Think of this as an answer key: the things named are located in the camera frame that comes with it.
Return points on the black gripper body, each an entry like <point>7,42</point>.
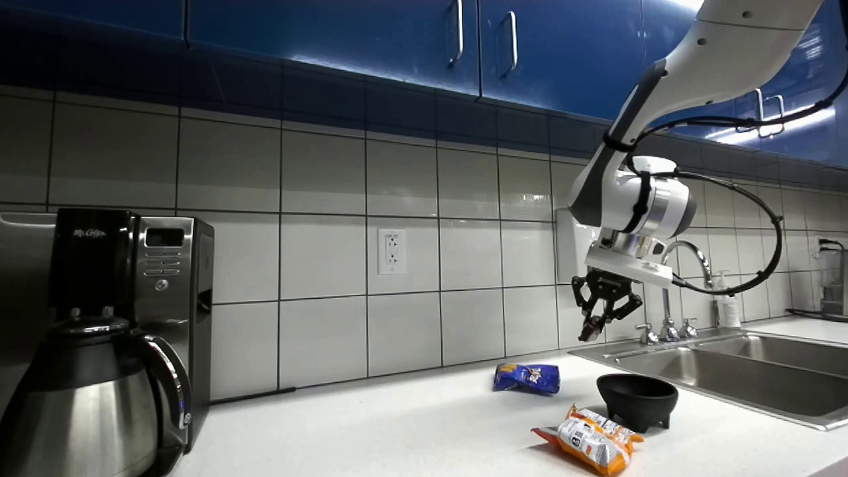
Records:
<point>607,291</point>

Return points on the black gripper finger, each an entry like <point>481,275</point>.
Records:
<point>590,321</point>
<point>627,308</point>

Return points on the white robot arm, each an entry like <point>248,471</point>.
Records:
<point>744,54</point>

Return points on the blue Doritos chip packet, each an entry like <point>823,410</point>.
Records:
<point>525,377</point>

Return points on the black bowl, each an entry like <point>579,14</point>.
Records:
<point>638,400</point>

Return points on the orange chip packet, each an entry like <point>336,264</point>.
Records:
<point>586,439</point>

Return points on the steel sink faucet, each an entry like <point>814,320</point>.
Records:
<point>697,255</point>

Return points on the clear soap pump bottle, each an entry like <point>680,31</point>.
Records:
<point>726,311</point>

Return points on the stainless steel sink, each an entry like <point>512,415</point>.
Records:
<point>752,374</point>

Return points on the blue upper cabinet door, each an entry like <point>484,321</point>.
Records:
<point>88,14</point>
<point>573,54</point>
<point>336,37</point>
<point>733,121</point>
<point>818,133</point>

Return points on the dark countertop appliance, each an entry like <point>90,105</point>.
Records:
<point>836,279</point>

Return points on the black steel coffee maker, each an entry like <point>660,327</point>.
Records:
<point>163,294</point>

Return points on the stainless steel coffee carafe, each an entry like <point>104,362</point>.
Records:
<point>80,415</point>

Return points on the grey metal appliance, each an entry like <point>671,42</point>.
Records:
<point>22,302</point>

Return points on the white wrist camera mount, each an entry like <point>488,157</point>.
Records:
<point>632,264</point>

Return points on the white wall outlet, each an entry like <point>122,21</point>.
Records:
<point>394,251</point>

